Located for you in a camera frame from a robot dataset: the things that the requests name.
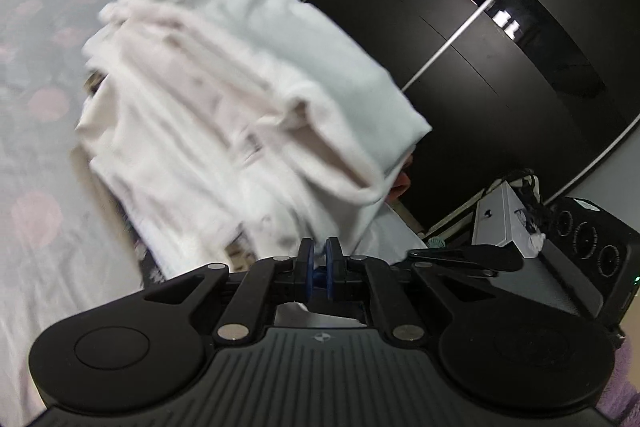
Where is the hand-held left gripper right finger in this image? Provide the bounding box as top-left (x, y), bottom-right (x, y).
top-left (323, 237), bottom-right (482, 347)

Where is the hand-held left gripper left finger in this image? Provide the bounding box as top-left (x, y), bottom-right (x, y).
top-left (144, 238), bottom-right (317, 347)

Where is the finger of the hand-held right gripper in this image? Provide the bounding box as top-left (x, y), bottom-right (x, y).
top-left (407, 245), bottom-right (525, 278)

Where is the white long-sleeve shirt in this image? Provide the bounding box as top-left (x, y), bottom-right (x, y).
top-left (200, 0), bottom-right (434, 324)

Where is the white box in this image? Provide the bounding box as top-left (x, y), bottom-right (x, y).
top-left (471, 182), bottom-right (545, 259)

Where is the pink cloth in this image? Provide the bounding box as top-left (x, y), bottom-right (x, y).
top-left (386, 151), bottom-right (415, 204)

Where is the purple fleece clothing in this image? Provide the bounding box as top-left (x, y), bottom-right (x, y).
top-left (597, 332), bottom-right (640, 427)

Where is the black wardrobe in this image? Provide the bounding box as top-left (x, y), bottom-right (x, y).
top-left (299, 0), bottom-right (640, 240)

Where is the crumpled white cloth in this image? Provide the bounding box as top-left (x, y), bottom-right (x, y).
top-left (74, 0), bottom-right (321, 279)

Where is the bed with pink-dotted sheet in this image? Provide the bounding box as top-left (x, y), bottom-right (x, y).
top-left (0, 0), bottom-right (206, 427)

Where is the black cable bundle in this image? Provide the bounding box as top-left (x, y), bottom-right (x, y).
top-left (492, 168), bottom-right (558, 233)

